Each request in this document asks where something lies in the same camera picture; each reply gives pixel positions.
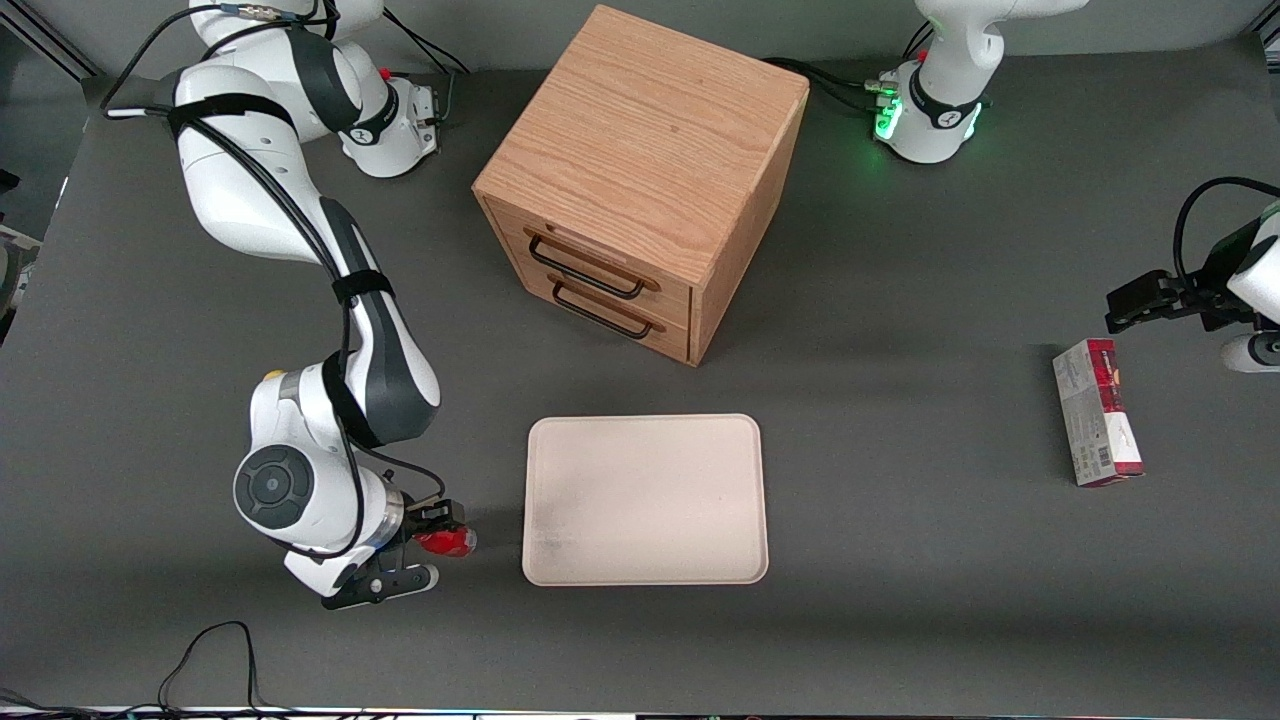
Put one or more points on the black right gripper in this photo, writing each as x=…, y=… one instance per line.
x=419, y=521

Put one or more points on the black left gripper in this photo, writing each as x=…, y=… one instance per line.
x=1208, y=281

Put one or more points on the red coke bottle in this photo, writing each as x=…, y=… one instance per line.
x=450, y=543

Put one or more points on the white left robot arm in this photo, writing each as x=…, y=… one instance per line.
x=940, y=130

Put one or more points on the beige rectangular tray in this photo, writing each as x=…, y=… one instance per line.
x=645, y=500

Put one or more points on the red and grey carton box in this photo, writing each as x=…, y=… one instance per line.
x=1095, y=420

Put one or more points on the yellow lemon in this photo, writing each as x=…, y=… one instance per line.
x=273, y=377

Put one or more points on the wooden drawer front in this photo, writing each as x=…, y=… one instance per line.
x=670, y=298
x=672, y=338

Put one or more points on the dark grey table mat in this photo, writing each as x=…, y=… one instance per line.
x=900, y=600

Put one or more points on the wooden drawer cabinet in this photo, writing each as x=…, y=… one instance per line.
x=640, y=130

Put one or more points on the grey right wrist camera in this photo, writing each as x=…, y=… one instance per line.
x=385, y=585

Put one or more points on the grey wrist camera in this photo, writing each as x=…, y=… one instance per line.
x=385, y=585
x=1250, y=352

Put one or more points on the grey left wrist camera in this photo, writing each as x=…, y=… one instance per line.
x=1250, y=352

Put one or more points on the aluminium frame rail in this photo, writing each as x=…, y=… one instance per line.
x=60, y=45
x=1270, y=38

